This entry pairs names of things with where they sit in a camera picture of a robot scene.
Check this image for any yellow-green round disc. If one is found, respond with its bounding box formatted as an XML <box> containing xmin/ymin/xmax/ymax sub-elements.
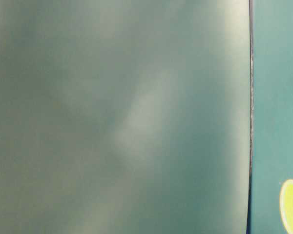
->
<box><xmin>279</xmin><ymin>179</ymin><xmax>293</xmax><ymax>234</ymax></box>

